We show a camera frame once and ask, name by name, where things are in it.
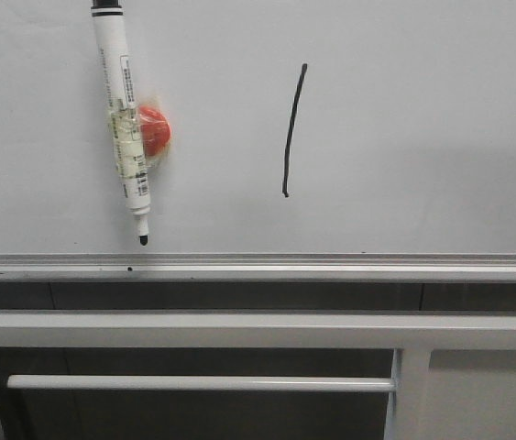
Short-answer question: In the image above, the red round magnet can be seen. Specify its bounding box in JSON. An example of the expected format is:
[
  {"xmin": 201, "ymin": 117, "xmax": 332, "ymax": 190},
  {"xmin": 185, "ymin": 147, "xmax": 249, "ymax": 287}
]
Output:
[{"xmin": 138, "ymin": 105, "xmax": 171, "ymax": 159}]

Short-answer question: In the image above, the white whiteboard marker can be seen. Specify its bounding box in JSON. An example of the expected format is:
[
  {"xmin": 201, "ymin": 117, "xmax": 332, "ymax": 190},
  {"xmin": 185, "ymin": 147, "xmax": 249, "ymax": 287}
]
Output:
[{"xmin": 91, "ymin": 1, "xmax": 151, "ymax": 246}]

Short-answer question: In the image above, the black marker stroke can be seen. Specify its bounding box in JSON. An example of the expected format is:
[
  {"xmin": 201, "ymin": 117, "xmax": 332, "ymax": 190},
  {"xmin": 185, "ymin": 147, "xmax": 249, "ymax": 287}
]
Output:
[{"xmin": 281, "ymin": 63, "xmax": 308, "ymax": 198}]

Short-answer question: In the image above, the white horizontal stand rod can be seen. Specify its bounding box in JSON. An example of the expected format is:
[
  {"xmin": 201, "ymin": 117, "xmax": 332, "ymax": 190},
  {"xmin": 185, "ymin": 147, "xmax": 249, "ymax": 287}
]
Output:
[{"xmin": 6, "ymin": 375, "xmax": 396, "ymax": 393}]

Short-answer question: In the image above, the whiteboard with aluminium frame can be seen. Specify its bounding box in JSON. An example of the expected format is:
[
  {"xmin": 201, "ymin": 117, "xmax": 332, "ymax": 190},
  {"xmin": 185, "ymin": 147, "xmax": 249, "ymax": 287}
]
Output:
[{"xmin": 0, "ymin": 1, "xmax": 516, "ymax": 281}]

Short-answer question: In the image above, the white metal stand frame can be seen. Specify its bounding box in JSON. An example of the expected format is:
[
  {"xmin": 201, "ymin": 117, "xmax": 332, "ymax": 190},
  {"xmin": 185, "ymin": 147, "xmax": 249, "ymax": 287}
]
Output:
[{"xmin": 0, "ymin": 311, "xmax": 516, "ymax": 439}]

